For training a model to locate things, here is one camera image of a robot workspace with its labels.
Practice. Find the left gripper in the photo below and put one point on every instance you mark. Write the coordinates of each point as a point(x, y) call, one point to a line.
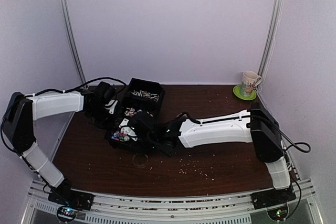
point(113, 125)

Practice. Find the black three-compartment candy bin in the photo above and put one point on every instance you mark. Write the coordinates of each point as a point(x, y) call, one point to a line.
point(144, 122)

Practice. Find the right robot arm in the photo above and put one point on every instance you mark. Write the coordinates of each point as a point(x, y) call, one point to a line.
point(255, 125)

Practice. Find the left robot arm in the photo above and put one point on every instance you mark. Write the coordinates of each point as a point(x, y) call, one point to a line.
point(31, 120)

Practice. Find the star candies pile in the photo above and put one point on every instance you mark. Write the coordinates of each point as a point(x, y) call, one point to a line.
point(120, 137)

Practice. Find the swirl lollipops pile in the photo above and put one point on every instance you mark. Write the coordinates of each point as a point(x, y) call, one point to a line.
point(132, 111)

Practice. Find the small round lollipops pile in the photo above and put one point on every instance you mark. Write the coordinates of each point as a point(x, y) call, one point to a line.
point(146, 94)

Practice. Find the clear jar lid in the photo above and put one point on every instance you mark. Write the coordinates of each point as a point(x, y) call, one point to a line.
point(140, 160)

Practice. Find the green saucer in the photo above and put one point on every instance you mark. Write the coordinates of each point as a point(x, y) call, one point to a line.
point(244, 92)

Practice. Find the cream patterned mug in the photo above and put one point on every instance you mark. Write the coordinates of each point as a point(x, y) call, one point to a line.
point(251, 79)

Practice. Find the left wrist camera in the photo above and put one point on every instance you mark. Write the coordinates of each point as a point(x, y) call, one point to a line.
point(111, 106)

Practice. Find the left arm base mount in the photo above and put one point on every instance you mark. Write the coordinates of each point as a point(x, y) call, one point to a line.
point(71, 202)

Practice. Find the front aluminium rail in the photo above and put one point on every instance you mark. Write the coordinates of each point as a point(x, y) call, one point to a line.
point(229, 208)

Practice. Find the left aluminium frame post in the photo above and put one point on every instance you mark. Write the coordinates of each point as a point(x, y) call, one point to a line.
point(71, 41)

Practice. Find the aluminium frame post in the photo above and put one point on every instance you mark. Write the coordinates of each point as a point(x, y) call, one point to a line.
point(71, 41)
point(270, 39)

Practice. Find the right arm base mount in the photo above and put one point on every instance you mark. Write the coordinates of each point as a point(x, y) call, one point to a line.
point(280, 204)

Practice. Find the right aluminium frame post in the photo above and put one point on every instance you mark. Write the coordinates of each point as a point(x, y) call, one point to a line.
point(270, 39)

